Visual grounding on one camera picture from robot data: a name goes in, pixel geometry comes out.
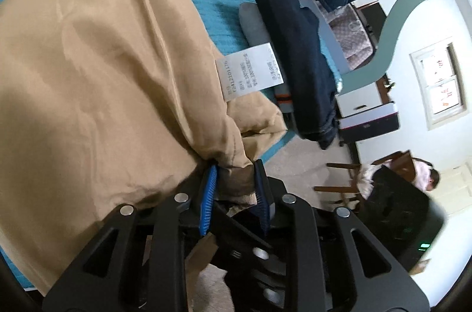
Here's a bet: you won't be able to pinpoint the folded navy pants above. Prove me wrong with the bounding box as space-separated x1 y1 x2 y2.
253 0 339 151

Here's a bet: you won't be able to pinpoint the tan button jacket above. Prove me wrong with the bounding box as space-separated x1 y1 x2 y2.
0 0 289 312

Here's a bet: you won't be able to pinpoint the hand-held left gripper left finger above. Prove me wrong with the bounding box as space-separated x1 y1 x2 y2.
42 164 219 312

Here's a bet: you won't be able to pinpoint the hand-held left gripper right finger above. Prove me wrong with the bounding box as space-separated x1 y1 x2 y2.
254 159 431 312

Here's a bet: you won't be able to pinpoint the pink patterned cloth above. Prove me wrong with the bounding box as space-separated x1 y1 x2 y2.
318 3 377 71

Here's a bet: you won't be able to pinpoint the beige fluffy cloth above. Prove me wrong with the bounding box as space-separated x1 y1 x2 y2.
348 164 377 210

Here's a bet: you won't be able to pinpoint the white framed window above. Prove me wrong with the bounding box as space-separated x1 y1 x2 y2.
409 36 468 130

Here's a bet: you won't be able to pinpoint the white panel door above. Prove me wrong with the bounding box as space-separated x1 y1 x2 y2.
430 164 471 215

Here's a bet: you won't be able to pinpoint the wooden chair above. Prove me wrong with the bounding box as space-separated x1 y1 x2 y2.
313 150 414 214

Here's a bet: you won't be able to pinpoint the teal bunk bed frame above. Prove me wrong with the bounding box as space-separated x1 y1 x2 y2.
298 0 472 92

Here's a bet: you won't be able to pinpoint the folded grey garment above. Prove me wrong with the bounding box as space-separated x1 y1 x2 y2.
238 1 296 114

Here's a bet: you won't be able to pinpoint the dark wooden desk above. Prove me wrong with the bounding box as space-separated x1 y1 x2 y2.
351 0 389 40

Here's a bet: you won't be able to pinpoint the white drawer unit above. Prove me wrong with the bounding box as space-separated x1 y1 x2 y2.
335 79 389 118

